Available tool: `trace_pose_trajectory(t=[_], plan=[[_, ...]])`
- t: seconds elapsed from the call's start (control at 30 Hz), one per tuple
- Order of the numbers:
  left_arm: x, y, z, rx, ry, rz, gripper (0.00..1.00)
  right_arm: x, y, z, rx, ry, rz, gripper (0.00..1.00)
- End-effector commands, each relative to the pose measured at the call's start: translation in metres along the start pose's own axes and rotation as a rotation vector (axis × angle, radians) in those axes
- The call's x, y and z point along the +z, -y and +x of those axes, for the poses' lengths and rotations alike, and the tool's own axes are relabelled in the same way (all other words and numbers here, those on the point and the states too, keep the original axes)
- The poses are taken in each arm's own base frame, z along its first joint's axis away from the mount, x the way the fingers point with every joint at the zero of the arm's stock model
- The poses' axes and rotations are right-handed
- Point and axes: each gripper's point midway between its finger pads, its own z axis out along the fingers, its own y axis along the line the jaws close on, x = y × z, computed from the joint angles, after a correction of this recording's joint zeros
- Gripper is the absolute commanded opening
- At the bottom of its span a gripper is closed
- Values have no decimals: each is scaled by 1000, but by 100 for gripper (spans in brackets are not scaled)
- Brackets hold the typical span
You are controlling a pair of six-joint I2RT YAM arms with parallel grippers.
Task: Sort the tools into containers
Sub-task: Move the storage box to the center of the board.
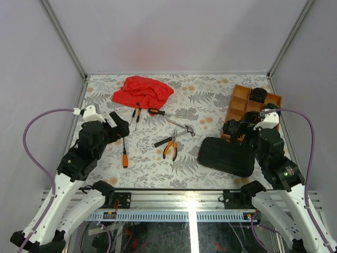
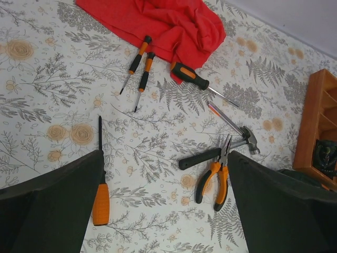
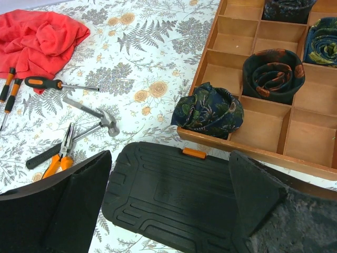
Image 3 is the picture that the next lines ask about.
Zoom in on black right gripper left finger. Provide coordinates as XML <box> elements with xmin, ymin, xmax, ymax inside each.
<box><xmin>1</xmin><ymin>150</ymin><xmax>112</xmax><ymax>252</ymax></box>

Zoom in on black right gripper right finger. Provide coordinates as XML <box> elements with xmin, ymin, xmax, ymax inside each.
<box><xmin>229</xmin><ymin>151</ymin><xmax>336</xmax><ymax>252</ymax></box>

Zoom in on black plastic tool case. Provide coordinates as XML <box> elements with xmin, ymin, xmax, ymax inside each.
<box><xmin>102</xmin><ymin>142</ymin><xmax>251</xmax><ymax>252</ymax></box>

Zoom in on wooden compartment tray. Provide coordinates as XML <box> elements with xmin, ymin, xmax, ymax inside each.
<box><xmin>177</xmin><ymin>1</ymin><xmax>336</xmax><ymax>181</ymax></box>

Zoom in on steel claw hammer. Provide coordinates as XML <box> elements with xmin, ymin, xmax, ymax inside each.
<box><xmin>26</xmin><ymin>106</ymin><xmax>120</xmax><ymax>170</ymax></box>

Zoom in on dark floral rolled cloth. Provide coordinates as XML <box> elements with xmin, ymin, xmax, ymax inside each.
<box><xmin>171</xmin><ymin>82</ymin><xmax>244</xmax><ymax>140</ymax></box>

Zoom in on large orange black screwdriver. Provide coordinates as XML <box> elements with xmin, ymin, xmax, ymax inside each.
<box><xmin>24</xmin><ymin>76</ymin><xmax>100</xmax><ymax>91</ymax></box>

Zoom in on small orange black screwdriver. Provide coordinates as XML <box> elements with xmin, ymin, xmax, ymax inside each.
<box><xmin>0</xmin><ymin>67</ymin><xmax>16</xmax><ymax>108</ymax></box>

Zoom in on black orange rolled cloth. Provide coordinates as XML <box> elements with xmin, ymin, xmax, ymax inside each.
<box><xmin>242</xmin><ymin>48</ymin><xmax>305</xmax><ymax>105</ymax></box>

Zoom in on red crumpled cloth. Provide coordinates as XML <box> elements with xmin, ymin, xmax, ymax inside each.
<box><xmin>1</xmin><ymin>9</ymin><xmax>90</xmax><ymax>79</ymax></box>

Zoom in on blue green rolled cloth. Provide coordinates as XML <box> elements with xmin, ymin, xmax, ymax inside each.
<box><xmin>303</xmin><ymin>17</ymin><xmax>336</xmax><ymax>68</ymax></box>

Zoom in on dark rolled cloth top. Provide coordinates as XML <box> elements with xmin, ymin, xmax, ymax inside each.
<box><xmin>262</xmin><ymin>0</ymin><xmax>317</xmax><ymax>24</ymax></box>

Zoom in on orange handled needle-nose pliers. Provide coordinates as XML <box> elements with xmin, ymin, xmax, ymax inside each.
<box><xmin>42</xmin><ymin>123</ymin><xmax>75</xmax><ymax>179</ymax></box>

